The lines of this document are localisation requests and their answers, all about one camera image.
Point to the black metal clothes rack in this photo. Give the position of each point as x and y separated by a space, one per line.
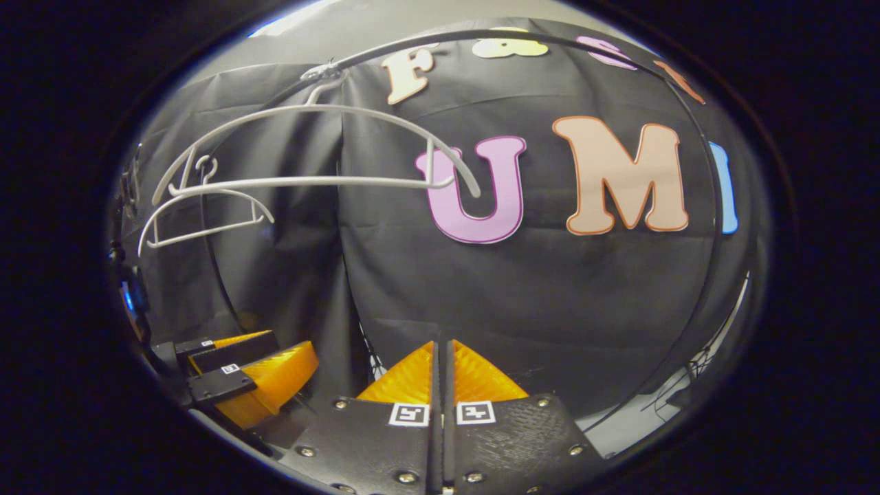
719 206

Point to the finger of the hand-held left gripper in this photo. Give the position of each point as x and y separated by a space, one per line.
227 354
220 385

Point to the white plastic clothes hanger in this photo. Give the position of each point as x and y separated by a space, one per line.
430 165
206 232

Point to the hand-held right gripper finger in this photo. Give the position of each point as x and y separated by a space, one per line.
448 440
435 440

